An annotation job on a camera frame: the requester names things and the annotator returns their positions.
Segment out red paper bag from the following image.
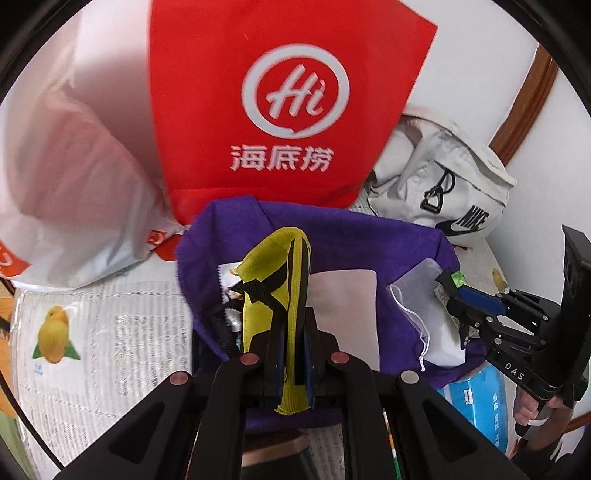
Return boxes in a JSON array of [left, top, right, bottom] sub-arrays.
[[148, 0, 438, 261]]

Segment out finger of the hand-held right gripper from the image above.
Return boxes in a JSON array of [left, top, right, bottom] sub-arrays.
[[435, 269, 511, 317], [447, 299, 497, 344]]

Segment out blue box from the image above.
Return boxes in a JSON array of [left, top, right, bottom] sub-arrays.
[[436, 367, 520, 457]]

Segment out white fruit print packet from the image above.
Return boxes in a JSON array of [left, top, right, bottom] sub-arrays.
[[422, 270, 469, 368]]

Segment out fruit printed tablecloth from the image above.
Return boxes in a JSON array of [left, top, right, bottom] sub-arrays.
[[0, 240, 522, 480]]

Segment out white plastic bag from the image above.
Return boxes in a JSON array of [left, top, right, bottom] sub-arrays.
[[0, 9, 192, 289]]

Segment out yellow pouch with black strap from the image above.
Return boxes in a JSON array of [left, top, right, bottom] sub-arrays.
[[235, 226, 312, 416]]

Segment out white mesh drawstring bag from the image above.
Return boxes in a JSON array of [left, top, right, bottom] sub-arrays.
[[387, 258, 446, 372]]

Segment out person's right hand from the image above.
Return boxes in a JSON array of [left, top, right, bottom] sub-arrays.
[[512, 385, 578, 428]]

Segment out purple towel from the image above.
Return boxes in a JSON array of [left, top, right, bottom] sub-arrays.
[[175, 196, 485, 430]]

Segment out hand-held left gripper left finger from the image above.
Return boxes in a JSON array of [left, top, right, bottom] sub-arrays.
[[53, 310, 287, 480]]

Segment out black cable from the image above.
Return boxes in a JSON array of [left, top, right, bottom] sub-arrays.
[[0, 360, 63, 469]]

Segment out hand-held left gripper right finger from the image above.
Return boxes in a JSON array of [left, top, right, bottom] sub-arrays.
[[302, 307, 529, 480]]

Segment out wooden door frame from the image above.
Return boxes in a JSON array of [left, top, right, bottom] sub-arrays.
[[489, 44, 560, 164]]

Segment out light grey backpack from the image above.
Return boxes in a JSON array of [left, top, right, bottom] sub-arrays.
[[360, 105, 518, 250]]

